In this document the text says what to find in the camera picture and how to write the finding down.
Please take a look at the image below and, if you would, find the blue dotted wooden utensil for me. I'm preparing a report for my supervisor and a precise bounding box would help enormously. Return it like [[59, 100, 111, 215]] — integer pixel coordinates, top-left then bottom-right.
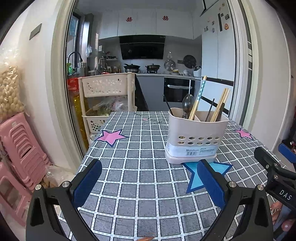
[[189, 75, 207, 120]]

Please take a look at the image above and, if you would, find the person's right hand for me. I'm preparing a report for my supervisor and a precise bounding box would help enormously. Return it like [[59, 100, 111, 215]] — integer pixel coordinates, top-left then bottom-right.
[[270, 201, 295, 232]]

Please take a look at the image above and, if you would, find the black hanging pan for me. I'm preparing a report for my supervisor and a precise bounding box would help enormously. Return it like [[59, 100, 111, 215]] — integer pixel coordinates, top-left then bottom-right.
[[183, 55, 197, 69]]

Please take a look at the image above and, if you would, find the grey translucent spoon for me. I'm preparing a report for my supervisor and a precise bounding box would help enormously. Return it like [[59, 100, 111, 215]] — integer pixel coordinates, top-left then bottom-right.
[[182, 93, 194, 119]]

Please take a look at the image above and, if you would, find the beige plastic storage trolley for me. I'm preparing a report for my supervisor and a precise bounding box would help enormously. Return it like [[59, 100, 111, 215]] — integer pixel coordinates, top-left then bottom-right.
[[78, 72, 137, 144]]

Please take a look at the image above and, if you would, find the yellow oil bottle red label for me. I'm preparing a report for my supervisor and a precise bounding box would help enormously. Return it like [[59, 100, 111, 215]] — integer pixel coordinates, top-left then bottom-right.
[[67, 78, 89, 148]]

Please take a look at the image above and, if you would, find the black built-in oven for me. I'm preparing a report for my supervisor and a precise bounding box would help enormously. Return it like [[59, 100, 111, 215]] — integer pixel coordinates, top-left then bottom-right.
[[164, 78, 195, 103]]

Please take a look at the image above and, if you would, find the beige utensil holder caddy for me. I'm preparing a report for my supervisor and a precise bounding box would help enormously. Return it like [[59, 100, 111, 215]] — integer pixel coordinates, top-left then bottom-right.
[[165, 108, 229, 164]]

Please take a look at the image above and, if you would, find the pink star sticker right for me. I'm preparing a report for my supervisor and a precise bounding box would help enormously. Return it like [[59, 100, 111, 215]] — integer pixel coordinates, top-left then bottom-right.
[[235, 128, 253, 140]]

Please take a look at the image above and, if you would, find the black wok on stove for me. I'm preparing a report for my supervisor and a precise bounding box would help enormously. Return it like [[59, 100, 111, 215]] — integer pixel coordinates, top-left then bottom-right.
[[124, 64, 140, 73]]

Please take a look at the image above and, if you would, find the pink plastic stool stack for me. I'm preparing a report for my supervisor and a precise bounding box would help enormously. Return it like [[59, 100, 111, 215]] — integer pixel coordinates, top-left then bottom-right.
[[1, 113, 50, 226]]

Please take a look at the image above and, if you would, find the black range hood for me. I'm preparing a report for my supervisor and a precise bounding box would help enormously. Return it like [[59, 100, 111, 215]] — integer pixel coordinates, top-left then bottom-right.
[[119, 35, 166, 60]]

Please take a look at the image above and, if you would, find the bag of peanuts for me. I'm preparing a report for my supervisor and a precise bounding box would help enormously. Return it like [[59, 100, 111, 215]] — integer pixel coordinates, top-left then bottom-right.
[[0, 49, 25, 123]]

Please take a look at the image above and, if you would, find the black chopstick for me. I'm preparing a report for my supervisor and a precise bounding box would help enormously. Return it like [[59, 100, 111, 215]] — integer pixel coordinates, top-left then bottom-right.
[[205, 99, 215, 122]]

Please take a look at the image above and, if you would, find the white rice cooker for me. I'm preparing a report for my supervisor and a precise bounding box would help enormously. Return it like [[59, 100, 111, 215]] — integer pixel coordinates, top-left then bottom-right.
[[193, 66, 202, 77]]

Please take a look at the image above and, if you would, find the chrome kitchen faucet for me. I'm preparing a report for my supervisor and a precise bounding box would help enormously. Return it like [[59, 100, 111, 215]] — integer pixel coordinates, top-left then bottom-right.
[[66, 51, 83, 75]]

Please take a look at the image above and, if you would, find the black utensil handle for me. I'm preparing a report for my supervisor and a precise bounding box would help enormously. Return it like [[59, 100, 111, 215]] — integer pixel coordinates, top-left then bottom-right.
[[163, 95, 174, 116]]

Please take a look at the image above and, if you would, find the white refrigerator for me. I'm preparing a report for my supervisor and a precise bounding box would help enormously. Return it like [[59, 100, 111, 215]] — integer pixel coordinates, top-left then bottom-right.
[[199, 1, 236, 116]]

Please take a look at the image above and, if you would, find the grey checked tablecloth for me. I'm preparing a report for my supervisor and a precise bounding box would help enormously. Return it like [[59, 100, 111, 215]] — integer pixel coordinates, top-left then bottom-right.
[[55, 110, 287, 241]]

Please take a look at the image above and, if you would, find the pink star sticker left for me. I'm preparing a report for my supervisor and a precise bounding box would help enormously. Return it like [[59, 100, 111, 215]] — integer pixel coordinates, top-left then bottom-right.
[[95, 130, 127, 147]]

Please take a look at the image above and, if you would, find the blue star sticker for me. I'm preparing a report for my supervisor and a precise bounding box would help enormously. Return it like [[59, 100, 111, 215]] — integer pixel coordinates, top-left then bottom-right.
[[182, 162, 232, 193]]

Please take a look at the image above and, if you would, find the pink star sticker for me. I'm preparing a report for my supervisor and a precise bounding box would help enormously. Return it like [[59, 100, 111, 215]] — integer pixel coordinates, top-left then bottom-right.
[[95, 130, 127, 147], [235, 128, 253, 140]]

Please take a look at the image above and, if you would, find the black pot on stove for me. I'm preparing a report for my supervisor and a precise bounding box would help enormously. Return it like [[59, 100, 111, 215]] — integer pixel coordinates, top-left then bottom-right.
[[145, 64, 160, 74]]

